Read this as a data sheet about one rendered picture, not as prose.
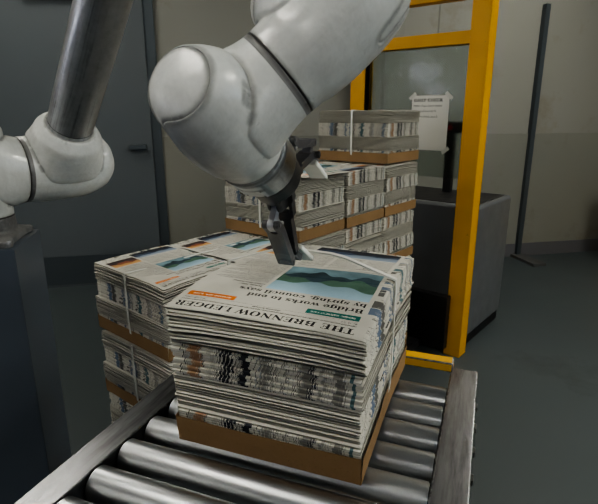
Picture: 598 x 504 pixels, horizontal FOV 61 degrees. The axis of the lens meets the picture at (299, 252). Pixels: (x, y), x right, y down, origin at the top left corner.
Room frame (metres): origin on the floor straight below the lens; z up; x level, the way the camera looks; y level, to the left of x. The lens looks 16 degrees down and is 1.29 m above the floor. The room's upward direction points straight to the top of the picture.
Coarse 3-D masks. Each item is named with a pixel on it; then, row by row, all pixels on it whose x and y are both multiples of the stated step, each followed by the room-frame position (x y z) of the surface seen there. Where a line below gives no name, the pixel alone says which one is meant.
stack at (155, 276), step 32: (128, 256) 1.57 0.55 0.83; (160, 256) 1.57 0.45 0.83; (192, 256) 1.58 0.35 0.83; (224, 256) 1.58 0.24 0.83; (128, 288) 1.39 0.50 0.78; (160, 288) 1.29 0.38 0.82; (128, 320) 1.40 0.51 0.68; (160, 320) 1.30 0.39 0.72; (128, 352) 1.41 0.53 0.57; (128, 384) 1.43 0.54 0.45
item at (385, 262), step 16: (256, 256) 0.86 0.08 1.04; (272, 256) 0.86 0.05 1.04; (320, 256) 0.87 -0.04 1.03; (352, 256) 0.88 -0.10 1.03; (368, 256) 0.88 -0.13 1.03; (384, 256) 0.89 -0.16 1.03; (400, 256) 0.90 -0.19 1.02; (400, 272) 0.77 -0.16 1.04; (400, 288) 0.78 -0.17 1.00; (400, 304) 0.80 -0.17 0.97; (400, 320) 0.80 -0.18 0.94; (400, 336) 0.84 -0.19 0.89; (400, 352) 0.85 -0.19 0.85
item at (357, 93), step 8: (368, 72) 2.92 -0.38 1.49; (360, 80) 2.90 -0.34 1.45; (368, 80) 2.92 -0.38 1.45; (352, 88) 2.93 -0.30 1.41; (360, 88) 2.90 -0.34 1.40; (368, 88) 2.93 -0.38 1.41; (352, 96) 2.93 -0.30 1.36; (360, 96) 2.90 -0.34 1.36; (368, 96) 2.94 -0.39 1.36; (352, 104) 2.93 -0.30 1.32; (360, 104) 2.90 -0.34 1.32; (368, 104) 2.94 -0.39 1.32
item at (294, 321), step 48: (192, 288) 0.70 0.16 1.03; (240, 288) 0.69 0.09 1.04; (288, 288) 0.70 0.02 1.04; (336, 288) 0.70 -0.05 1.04; (384, 288) 0.69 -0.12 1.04; (192, 336) 0.64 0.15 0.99; (240, 336) 0.61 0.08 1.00; (288, 336) 0.58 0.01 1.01; (336, 336) 0.56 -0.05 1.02; (384, 336) 0.64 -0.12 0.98; (192, 384) 0.65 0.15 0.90; (240, 384) 0.62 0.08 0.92; (288, 384) 0.60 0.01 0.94; (336, 384) 0.57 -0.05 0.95; (288, 432) 0.60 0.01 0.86; (336, 432) 0.58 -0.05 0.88
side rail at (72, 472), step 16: (160, 384) 0.83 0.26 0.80; (144, 400) 0.77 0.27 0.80; (160, 400) 0.77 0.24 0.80; (128, 416) 0.73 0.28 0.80; (144, 416) 0.73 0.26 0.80; (112, 432) 0.68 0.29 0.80; (128, 432) 0.68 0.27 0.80; (144, 432) 0.71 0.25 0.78; (96, 448) 0.65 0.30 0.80; (112, 448) 0.65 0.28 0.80; (64, 464) 0.61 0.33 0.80; (80, 464) 0.61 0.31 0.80; (96, 464) 0.61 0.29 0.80; (112, 464) 0.64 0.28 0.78; (48, 480) 0.58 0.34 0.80; (64, 480) 0.58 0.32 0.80; (80, 480) 0.58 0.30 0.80; (32, 496) 0.55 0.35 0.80; (48, 496) 0.55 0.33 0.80; (64, 496) 0.55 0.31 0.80; (80, 496) 0.58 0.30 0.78
